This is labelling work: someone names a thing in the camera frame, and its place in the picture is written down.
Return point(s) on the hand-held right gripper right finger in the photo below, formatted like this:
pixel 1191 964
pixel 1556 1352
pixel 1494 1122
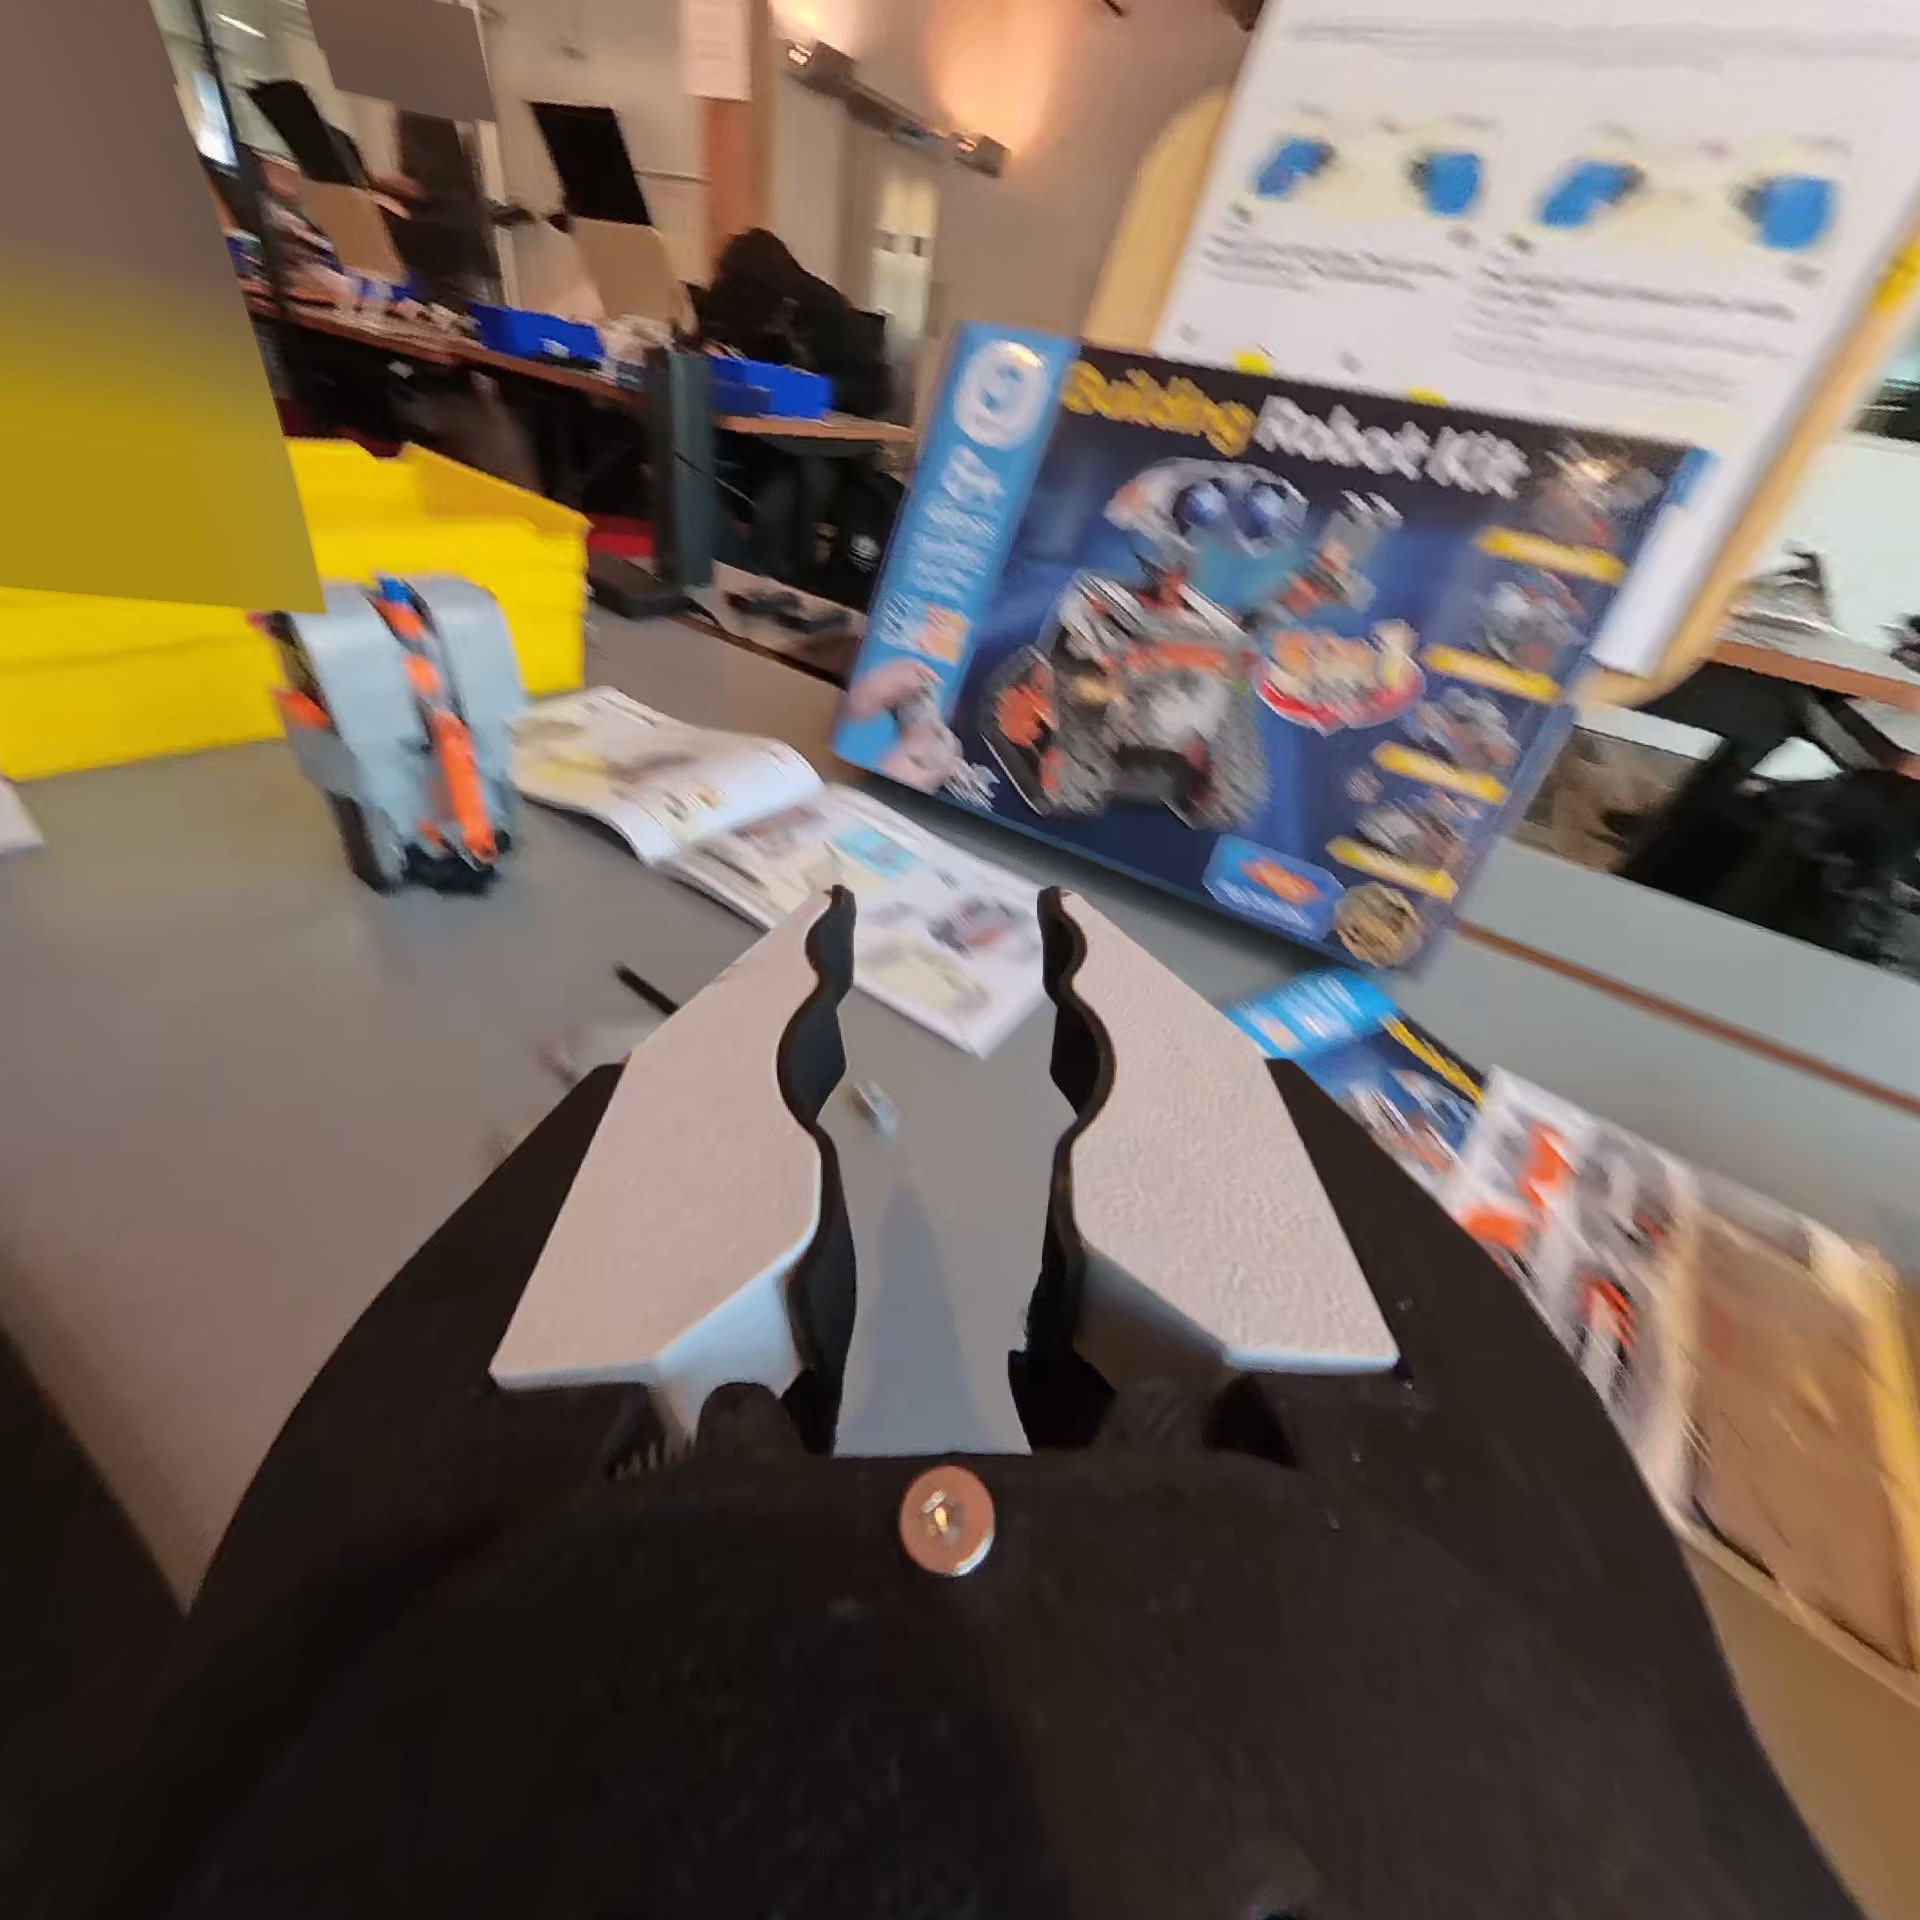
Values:
pixel 1230 1200

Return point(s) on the grey brick-built model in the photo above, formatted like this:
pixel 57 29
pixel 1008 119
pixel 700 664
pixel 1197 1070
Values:
pixel 376 706

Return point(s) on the thin black axle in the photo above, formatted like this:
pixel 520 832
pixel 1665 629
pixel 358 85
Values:
pixel 648 990

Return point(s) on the small yellow plastic bin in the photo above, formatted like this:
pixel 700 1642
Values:
pixel 1799 1381

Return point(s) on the black upright stand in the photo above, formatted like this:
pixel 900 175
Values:
pixel 682 452

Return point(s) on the building instruction booklet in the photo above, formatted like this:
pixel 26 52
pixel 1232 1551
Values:
pixel 720 810

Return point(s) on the blue box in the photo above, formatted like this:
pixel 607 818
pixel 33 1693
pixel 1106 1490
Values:
pixel 773 388
pixel 533 332

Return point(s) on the small grey connector piece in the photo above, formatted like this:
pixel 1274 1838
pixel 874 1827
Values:
pixel 559 1059
pixel 874 1107

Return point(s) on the wooden background table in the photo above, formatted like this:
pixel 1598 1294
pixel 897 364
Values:
pixel 810 429

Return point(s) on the light grey table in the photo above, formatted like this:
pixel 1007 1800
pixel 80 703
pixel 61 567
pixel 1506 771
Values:
pixel 1724 990

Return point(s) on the wooden board with printed sheet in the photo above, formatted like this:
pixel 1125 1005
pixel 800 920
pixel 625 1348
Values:
pixel 1500 224

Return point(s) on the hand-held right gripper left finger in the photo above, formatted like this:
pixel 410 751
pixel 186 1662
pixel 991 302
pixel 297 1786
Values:
pixel 676 1200

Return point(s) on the white desk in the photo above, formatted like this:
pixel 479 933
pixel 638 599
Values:
pixel 224 975

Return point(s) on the black office chair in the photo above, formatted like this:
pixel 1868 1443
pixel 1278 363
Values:
pixel 1770 839

